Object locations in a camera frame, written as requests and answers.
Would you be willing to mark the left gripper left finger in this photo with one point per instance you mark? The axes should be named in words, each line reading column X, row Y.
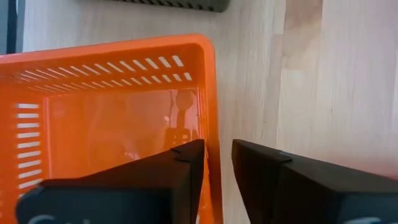
column 140, row 193

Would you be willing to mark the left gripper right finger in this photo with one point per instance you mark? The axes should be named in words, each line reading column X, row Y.
column 311, row 196

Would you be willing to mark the orange slotted plastic basket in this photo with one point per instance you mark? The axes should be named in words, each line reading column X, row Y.
column 93, row 124

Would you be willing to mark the black slotted plastic basket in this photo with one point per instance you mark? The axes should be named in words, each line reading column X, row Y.
column 186, row 4

